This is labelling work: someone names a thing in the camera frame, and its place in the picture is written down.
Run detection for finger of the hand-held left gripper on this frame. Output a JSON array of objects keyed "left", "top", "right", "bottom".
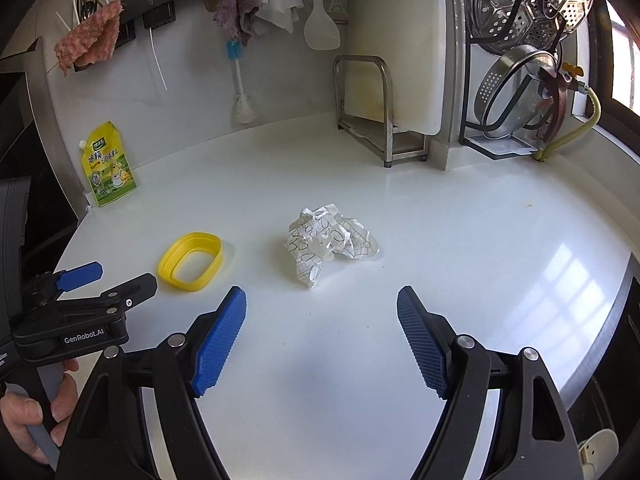
[
  {"left": 87, "top": 272, "right": 158, "bottom": 311},
  {"left": 52, "top": 261, "right": 105, "bottom": 293}
]

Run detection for white perforated colander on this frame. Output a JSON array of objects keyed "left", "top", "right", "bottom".
[{"left": 577, "top": 430, "right": 621, "bottom": 480}]

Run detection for steel perforated strainer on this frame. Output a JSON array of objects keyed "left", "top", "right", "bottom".
[{"left": 475, "top": 45, "right": 556, "bottom": 138}]

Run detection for black kitchen appliance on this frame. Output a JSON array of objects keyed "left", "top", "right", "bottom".
[{"left": 0, "top": 37, "right": 91, "bottom": 281}]

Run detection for yellow plastic ring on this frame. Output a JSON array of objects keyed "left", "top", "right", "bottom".
[{"left": 157, "top": 231, "right": 223, "bottom": 292}]

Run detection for steel cutting board stand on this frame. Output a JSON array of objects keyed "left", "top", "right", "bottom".
[{"left": 332, "top": 55, "right": 431, "bottom": 168}]

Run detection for white cutting board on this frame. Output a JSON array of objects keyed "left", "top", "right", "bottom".
[{"left": 345, "top": 0, "right": 446, "bottom": 136}]

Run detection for blue and white bottle brush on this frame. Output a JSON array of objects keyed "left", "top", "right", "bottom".
[{"left": 225, "top": 40, "right": 258, "bottom": 125}]

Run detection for white rice paddle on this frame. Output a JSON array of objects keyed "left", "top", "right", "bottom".
[{"left": 303, "top": 0, "right": 343, "bottom": 51}]

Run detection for white paper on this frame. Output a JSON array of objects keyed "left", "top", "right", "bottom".
[{"left": 284, "top": 203, "right": 381, "bottom": 291}]

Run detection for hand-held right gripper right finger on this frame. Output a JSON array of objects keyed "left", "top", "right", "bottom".
[{"left": 396, "top": 285, "right": 586, "bottom": 480}]

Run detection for person's left hand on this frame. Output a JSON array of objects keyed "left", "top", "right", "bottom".
[{"left": 0, "top": 357, "right": 81, "bottom": 466}]

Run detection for black kitchen sink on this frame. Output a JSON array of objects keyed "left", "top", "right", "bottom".
[{"left": 565, "top": 255, "right": 640, "bottom": 480}]

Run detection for black wire lid rack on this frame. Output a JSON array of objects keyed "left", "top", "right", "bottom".
[{"left": 459, "top": 35, "right": 568, "bottom": 161}]

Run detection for pink cloth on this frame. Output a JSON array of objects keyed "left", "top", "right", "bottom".
[{"left": 54, "top": 0, "right": 123, "bottom": 77}]

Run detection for gas valve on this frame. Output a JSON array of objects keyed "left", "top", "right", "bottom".
[{"left": 560, "top": 62, "right": 588, "bottom": 96}]

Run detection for round perforated steamer plate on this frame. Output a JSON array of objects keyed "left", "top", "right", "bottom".
[{"left": 465, "top": 0, "right": 546, "bottom": 56}]

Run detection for yellow gas hose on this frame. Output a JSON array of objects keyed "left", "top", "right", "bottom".
[{"left": 532, "top": 90, "right": 601, "bottom": 162}]

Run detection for window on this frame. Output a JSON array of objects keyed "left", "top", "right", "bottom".
[{"left": 587, "top": 0, "right": 640, "bottom": 161}]

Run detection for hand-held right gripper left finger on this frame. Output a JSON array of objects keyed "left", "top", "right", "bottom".
[{"left": 52, "top": 285, "right": 248, "bottom": 480}]

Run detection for brown handle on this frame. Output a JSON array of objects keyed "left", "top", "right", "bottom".
[{"left": 537, "top": 72, "right": 573, "bottom": 143}]

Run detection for purple cloth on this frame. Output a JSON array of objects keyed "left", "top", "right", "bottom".
[{"left": 212, "top": 0, "right": 260, "bottom": 48}]

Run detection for yellow green seasoning pouch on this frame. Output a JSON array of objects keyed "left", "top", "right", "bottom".
[{"left": 77, "top": 120, "right": 138, "bottom": 208}]

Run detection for small black hanging holder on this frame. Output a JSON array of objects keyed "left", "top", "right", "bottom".
[{"left": 142, "top": 1, "right": 177, "bottom": 30}]

